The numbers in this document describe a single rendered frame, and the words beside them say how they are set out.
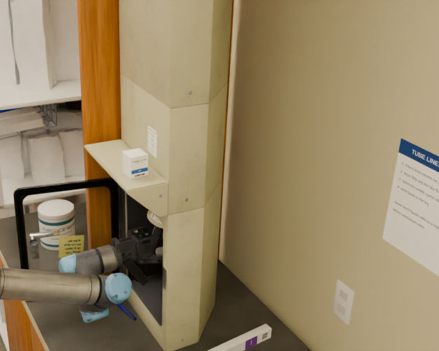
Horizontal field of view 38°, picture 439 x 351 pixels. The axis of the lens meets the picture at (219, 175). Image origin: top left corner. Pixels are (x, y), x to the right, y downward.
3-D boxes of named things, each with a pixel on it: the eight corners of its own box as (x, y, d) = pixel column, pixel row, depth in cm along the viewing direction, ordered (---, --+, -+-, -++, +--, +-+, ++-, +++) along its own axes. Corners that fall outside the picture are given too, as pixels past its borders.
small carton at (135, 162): (139, 168, 171) (139, 147, 168) (148, 175, 167) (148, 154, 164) (122, 171, 168) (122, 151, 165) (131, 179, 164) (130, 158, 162)
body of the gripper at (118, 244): (157, 237, 182) (118, 248, 177) (157, 262, 186) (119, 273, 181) (146, 224, 188) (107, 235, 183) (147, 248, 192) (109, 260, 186)
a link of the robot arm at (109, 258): (105, 278, 179) (95, 263, 185) (120, 274, 181) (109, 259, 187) (103, 255, 175) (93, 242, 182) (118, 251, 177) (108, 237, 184)
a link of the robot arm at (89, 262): (63, 290, 178) (55, 260, 179) (101, 278, 183) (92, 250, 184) (68, 285, 171) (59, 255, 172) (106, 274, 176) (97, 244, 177)
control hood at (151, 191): (121, 168, 193) (120, 138, 189) (168, 216, 168) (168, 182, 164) (84, 175, 187) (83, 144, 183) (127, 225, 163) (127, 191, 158)
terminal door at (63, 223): (120, 286, 209) (118, 177, 192) (24, 303, 199) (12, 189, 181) (119, 285, 210) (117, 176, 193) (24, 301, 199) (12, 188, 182)
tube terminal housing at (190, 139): (189, 276, 225) (196, 65, 192) (237, 329, 200) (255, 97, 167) (123, 294, 213) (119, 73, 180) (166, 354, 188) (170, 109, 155)
